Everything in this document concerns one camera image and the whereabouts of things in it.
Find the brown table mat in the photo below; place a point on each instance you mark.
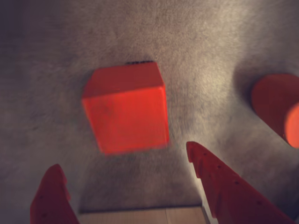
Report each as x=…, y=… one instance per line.
x=198, y=46

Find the red rounded prism block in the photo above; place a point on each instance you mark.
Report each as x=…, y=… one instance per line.
x=273, y=105

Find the red cube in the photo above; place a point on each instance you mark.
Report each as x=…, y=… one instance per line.
x=126, y=112

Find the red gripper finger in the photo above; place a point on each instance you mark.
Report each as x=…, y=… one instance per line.
x=51, y=205
x=229, y=198

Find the wooden shape sorter box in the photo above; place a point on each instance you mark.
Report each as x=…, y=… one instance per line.
x=140, y=217

